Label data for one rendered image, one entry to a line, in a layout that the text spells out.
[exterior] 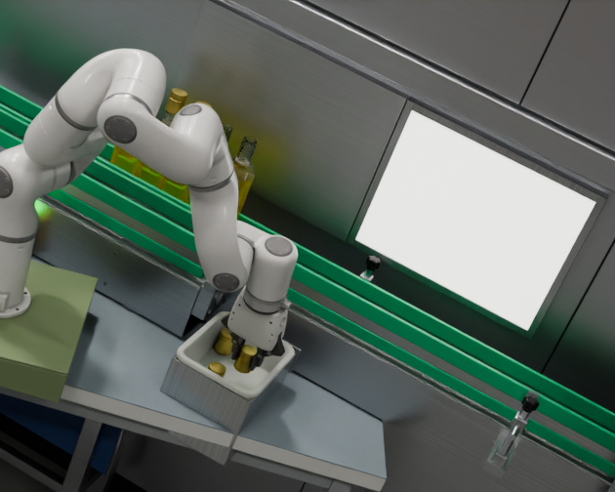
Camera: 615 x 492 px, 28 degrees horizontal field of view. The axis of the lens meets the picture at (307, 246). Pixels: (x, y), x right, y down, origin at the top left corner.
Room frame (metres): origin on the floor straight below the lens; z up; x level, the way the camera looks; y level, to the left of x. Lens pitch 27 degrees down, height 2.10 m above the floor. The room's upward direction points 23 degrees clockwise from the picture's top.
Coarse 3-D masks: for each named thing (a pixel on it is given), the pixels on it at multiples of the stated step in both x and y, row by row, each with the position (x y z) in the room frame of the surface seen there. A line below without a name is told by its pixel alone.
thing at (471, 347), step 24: (0, 96) 2.38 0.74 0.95; (240, 216) 2.26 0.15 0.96; (312, 264) 2.22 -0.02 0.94; (360, 288) 2.20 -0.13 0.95; (408, 312) 2.17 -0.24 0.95; (456, 336) 2.15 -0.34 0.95; (480, 360) 2.14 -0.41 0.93; (504, 360) 2.13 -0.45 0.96; (528, 384) 2.12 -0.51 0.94; (552, 384) 2.11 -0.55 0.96; (576, 408) 2.09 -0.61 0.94; (600, 408) 2.09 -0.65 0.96
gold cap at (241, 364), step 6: (240, 348) 1.96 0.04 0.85; (246, 348) 1.97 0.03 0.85; (252, 348) 1.98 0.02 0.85; (240, 354) 1.96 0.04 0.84; (246, 354) 1.95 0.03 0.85; (252, 354) 1.96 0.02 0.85; (240, 360) 1.95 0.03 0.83; (246, 360) 1.95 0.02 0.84; (234, 366) 1.96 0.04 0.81; (240, 366) 1.95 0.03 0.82; (246, 366) 1.95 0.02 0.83; (240, 372) 1.95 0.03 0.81; (246, 372) 1.95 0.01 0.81
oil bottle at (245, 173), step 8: (232, 160) 2.22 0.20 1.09; (240, 168) 2.21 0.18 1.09; (248, 168) 2.22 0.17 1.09; (240, 176) 2.20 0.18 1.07; (248, 176) 2.21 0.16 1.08; (240, 184) 2.20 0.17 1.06; (248, 184) 2.23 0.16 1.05; (240, 192) 2.20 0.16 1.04; (240, 200) 2.22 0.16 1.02; (240, 208) 2.24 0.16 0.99
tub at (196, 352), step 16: (192, 336) 1.96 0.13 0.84; (208, 336) 2.02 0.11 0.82; (192, 352) 1.95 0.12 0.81; (208, 352) 2.03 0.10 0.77; (288, 352) 2.04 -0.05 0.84; (256, 368) 2.05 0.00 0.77; (272, 368) 2.05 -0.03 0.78; (224, 384) 1.86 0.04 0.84; (240, 384) 1.98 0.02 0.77; (256, 384) 2.00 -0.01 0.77
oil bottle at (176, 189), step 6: (162, 180) 2.23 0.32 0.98; (168, 180) 2.23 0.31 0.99; (162, 186) 2.23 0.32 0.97; (168, 186) 2.23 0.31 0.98; (174, 186) 2.23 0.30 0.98; (180, 186) 2.23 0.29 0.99; (168, 192) 2.23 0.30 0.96; (174, 192) 2.23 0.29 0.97; (180, 192) 2.23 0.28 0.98; (180, 198) 2.23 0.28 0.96
